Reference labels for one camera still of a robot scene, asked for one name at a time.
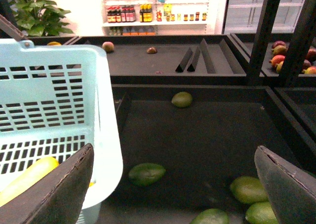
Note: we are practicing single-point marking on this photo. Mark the black triangular dividers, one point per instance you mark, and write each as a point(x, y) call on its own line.
point(207, 58)

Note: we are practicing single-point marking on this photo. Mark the green avocado bottom right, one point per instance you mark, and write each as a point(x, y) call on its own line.
point(260, 213)

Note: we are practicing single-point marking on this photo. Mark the green avocado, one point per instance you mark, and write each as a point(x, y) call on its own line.
point(211, 216)
point(248, 190)
point(182, 99)
point(146, 174)
point(260, 213)

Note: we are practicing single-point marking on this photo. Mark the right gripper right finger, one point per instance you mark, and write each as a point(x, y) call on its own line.
point(290, 190)

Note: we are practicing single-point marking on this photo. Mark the brown fruit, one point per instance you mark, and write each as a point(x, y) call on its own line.
point(151, 50)

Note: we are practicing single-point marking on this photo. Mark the green avocado far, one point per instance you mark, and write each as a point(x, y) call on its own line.
point(182, 99)

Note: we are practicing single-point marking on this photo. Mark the peach coloured fruit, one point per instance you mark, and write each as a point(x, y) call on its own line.
point(108, 46)

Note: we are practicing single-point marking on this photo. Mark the green avocado middle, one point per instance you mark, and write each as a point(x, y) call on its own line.
point(146, 174)

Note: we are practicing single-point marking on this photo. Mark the sauce bottles on shelf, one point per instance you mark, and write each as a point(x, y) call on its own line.
point(146, 13)

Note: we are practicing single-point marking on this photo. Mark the red green mango pile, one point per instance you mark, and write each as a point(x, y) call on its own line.
point(279, 50)

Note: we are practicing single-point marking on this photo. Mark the light blue plastic basket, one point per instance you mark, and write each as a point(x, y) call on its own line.
point(53, 101)

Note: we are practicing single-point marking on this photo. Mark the brown basket handle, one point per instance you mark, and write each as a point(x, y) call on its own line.
point(11, 30)

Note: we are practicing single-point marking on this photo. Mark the green potted plant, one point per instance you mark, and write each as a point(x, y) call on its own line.
point(40, 18)

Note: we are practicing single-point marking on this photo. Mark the yellow mango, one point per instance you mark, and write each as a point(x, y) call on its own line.
point(28, 178)

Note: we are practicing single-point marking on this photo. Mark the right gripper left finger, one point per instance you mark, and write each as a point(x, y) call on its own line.
point(58, 197)

